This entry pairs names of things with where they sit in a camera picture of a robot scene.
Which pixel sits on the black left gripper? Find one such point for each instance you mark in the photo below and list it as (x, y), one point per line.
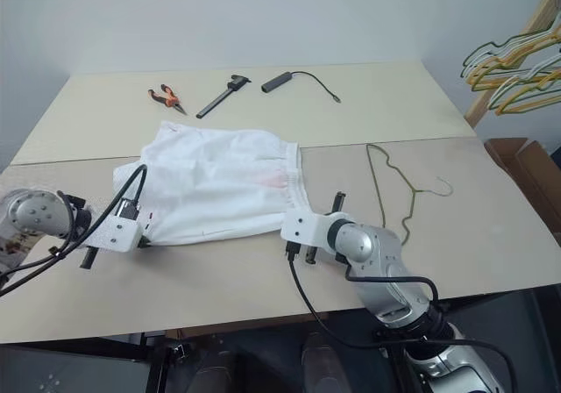
(145, 240)

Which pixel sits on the white shorts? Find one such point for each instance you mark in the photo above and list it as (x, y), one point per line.
(210, 182)

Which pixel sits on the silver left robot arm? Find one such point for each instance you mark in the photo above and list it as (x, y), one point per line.
(33, 211)

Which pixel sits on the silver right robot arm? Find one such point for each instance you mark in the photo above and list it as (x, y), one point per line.
(385, 261)

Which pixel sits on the dark rounded shape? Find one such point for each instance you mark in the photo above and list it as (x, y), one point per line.
(322, 362)

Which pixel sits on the black case with white dots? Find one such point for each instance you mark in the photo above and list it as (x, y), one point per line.
(66, 373)

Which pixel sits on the orange black needle-nose pliers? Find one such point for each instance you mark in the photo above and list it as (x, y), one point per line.
(167, 98)

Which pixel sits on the black digital caliper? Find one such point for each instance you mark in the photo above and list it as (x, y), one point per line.
(218, 99)

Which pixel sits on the brown cardboard box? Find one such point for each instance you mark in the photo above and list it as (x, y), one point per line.
(532, 169)

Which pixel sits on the bundle of hanging hangers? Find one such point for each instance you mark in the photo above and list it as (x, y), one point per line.
(541, 2)

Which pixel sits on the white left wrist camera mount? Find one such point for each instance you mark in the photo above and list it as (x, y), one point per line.
(115, 230)

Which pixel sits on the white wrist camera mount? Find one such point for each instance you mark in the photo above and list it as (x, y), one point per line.
(302, 228)
(115, 230)

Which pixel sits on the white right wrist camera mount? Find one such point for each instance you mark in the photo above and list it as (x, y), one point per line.
(302, 228)

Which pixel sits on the metal table frame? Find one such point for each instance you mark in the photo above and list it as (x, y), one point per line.
(168, 358)

